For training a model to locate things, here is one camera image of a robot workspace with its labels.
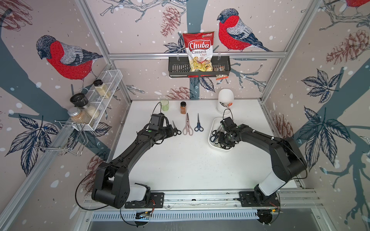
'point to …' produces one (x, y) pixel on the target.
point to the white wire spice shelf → (111, 79)
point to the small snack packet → (221, 76)
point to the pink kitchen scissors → (188, 129)
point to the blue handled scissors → (198, 127)
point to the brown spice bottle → (183, 107)
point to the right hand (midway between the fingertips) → (219, 140)
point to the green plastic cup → (165, 105)
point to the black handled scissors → (177, 131)
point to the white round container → (226, 98)
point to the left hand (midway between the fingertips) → (176, 127)
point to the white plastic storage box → (216, 128)
